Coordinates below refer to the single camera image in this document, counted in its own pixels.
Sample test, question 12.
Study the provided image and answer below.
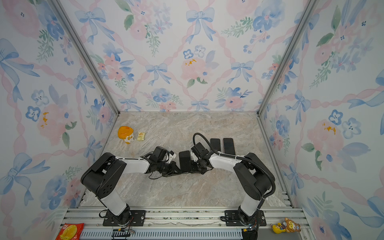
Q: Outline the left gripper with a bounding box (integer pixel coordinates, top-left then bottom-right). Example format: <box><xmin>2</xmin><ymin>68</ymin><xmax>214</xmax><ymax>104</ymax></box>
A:
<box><xmin>157</xmin><ymin>161</ymin><xmax>183</xmax><ymax>178</ymax></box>

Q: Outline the black phone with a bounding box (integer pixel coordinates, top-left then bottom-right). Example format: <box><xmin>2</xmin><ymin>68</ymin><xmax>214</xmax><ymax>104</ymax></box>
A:
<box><xmin>179</xmin><ymin>151</ymin><xmax>192</xmax><ymax>173</ymax></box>
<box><xmin>210</xmin><ymin>138</ymin><xmax>221</xmax><ymax>152</ymax></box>

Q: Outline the black phone screen up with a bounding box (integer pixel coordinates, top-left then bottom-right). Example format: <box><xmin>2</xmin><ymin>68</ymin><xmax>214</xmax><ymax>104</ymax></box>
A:
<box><xmin>223</xmin><ymin>138</ymin><xmax>236</xmax><ymax>155</ymax></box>

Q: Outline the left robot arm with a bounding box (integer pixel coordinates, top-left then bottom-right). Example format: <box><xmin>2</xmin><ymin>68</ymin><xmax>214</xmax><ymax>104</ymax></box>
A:
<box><xmin>81</xmin><ymin>147</ymin><xmax>183</xmax><ymax>226</ymax></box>

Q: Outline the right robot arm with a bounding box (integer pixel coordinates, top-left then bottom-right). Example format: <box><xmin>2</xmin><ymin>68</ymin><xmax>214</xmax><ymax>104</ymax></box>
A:
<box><xmin>192</xmin><ymin>139</ymin><xmax>276</xmax><ymax>226</ymax></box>

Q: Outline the small yellow snack packet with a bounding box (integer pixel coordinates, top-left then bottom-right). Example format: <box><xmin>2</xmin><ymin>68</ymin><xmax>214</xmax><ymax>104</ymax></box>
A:
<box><xmin>137</xmin><ymin>132</ymin><xmax>146</xmax><ymax>141</ymax></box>

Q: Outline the orange lid yogurt cup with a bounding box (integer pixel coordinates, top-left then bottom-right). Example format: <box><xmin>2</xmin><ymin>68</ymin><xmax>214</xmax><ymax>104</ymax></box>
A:
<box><xmin>118</xmin><ymin>126</ymin><xmax>135</xmax><ymax>144</ymax></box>

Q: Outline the yellow and brown plush toy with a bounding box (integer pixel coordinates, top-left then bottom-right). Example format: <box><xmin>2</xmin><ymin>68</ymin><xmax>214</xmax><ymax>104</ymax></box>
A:
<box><xmin>272</xmin><ymin>218</ymin><xmax>301</xmax><ymax>234</ymax></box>

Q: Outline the red chip bag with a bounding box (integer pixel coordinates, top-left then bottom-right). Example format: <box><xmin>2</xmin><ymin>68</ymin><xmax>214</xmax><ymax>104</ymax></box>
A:
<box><xmin>56</xmin><ymin>223</ymin><xmax>84</xmax><ymax>240</ymax></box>

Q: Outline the black corrugated cable hose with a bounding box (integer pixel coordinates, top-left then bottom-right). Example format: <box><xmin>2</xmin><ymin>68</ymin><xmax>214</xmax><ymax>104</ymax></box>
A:
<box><xmin>192</xmin><ymin>132</ymin><xmax>277</xmax><ymax>200</ymax></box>

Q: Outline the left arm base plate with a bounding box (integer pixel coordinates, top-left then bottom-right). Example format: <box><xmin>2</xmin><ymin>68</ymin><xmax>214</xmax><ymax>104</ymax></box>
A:
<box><xmin>103</xmin><ymin>210</ymin><xmax>147</xmax><ymax>227</ymax></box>

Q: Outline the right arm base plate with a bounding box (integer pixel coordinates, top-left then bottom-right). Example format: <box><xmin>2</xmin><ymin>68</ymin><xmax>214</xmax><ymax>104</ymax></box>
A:
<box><xmin>220</xmin><ymin>210</ymin><xmax>267</xmax><ymax>227</ymax></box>

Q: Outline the aluminium rail frame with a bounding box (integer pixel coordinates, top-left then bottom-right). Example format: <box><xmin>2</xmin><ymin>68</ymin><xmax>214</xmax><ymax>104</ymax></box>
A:
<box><xmin>61</xmin><ymin>207</ymin><xmax>315</xmax><ymax>240</ymax></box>

